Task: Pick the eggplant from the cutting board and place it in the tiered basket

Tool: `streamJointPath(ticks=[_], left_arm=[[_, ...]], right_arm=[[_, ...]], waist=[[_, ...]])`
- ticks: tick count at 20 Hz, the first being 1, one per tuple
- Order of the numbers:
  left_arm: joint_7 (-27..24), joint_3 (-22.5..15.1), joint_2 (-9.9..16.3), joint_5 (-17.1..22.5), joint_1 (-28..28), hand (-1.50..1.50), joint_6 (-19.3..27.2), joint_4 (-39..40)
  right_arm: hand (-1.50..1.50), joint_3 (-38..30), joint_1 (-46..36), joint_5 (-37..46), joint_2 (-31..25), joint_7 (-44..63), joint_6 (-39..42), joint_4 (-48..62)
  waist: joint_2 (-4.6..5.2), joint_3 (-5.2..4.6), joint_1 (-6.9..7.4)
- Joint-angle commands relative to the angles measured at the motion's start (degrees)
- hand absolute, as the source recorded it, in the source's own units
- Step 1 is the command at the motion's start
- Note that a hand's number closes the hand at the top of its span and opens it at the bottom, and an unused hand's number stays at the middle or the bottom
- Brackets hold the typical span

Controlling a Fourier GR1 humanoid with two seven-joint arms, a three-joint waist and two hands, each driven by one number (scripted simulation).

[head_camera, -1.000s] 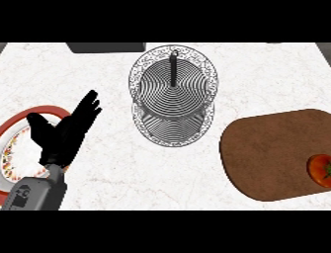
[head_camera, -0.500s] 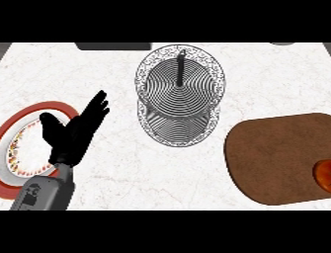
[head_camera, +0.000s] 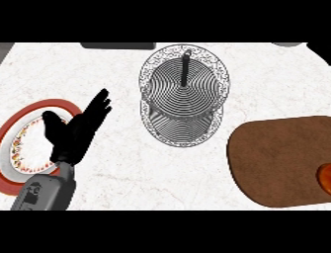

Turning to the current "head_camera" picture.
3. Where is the brown wooden cutting board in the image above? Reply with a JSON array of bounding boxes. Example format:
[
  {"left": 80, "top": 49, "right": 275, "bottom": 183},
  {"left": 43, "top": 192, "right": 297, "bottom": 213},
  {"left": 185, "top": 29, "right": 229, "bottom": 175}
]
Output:
[{"left": 226, "top": 115, "right": 331, "bottom": 209}]

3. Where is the dark grey flat appliance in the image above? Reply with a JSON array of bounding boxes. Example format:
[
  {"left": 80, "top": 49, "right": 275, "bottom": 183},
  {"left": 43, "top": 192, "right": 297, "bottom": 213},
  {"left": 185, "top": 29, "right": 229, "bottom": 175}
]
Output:
[{"left": 79, "top": 42, "right": 158, "bottom": 50}]

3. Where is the tiered wire basket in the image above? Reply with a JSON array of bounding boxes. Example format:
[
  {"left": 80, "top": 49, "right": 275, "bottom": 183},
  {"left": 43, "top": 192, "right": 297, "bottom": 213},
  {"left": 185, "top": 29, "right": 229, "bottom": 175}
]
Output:
[{"left": 138, "top": 43, "right": 232, "bottom": 148}]

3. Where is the red rimmed patterned plate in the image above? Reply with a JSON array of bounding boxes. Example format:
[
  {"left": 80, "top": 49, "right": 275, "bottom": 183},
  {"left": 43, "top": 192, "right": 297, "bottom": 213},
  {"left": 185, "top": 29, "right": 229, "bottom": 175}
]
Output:
[{"left": 0, "top": 98, "right": 83, "bottom": 197}]

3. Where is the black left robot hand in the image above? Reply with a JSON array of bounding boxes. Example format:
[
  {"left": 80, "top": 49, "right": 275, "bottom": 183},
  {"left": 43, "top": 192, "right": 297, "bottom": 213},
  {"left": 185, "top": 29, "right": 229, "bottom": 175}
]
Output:
[{"left": 42, "top": 88, "right": 114, "bottom": 166}]

